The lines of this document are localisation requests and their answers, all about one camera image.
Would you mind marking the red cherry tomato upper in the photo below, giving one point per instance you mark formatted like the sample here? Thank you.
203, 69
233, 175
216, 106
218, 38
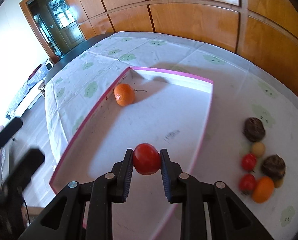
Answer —
249, 162

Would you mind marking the red cherry tomato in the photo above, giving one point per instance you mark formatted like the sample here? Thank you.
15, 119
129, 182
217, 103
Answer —
247, 184
249, 162

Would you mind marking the wooden wall cabinet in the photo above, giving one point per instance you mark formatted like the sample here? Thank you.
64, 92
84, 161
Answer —
262, 31

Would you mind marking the dark glass door cabinet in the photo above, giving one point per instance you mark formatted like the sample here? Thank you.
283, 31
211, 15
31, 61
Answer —
54, 26

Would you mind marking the tan longan upper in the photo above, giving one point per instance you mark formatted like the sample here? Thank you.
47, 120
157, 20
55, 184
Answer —
258, 149

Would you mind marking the tan longan lower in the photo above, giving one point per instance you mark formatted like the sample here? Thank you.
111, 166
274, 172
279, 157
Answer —
278, 183

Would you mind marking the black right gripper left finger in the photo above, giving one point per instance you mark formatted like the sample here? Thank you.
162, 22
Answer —
84, 211

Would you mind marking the small tangerine with stem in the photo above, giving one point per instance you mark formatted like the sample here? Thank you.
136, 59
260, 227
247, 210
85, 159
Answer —
125, 94

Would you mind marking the dark brown water chestnut round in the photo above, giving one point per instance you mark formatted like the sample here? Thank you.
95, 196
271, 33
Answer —
254, 130

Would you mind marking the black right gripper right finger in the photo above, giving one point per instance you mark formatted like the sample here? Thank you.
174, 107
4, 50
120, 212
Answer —
204, 206

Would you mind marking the white cloud-print tablecloth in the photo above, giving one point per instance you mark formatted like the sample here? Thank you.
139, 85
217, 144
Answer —
240, 90

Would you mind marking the red cherry tomato lower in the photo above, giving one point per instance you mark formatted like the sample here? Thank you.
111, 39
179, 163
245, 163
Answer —
247, 184

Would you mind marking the dark brown water chestnut large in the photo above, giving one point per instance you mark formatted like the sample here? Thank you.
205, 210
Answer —
274, 167

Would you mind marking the tan longan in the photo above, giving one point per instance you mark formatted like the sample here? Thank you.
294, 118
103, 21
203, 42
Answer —
258, 149
278, 183

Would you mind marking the pink shallow tray box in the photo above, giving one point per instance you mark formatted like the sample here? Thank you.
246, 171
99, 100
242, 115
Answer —
170, 111

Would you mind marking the large textured orange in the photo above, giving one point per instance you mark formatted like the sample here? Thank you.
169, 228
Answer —
264, 190

